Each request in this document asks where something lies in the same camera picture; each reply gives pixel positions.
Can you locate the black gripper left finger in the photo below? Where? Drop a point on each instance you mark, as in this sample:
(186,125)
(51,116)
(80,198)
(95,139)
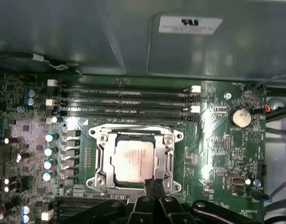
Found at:
(143,210)

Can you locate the metal socket cover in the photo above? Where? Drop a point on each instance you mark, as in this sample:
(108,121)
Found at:
(106,154)

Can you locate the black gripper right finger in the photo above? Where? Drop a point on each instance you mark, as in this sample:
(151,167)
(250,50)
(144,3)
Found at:
(168,210)

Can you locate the metal locking lever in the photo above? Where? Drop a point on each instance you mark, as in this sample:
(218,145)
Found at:
(133,126)

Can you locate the CPU socket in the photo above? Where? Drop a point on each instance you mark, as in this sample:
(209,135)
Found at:
(172,185)

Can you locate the coin battery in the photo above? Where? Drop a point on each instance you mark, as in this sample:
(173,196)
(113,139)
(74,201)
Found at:
(240,117)

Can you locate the green motherboard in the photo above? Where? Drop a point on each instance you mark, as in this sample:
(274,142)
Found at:
(203,140)

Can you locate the white case label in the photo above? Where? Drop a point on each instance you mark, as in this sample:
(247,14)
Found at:
(189,24)

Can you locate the black PC case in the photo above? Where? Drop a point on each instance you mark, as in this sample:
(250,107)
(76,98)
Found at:
(87,35)

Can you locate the silver CPU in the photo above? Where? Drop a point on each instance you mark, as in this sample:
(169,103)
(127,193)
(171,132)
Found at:
(133,161)

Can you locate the black RAM slot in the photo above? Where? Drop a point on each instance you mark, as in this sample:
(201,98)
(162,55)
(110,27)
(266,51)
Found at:
(98,87)
(98,107)
(87,200)
(98,97)
(82,206)
(98,116)

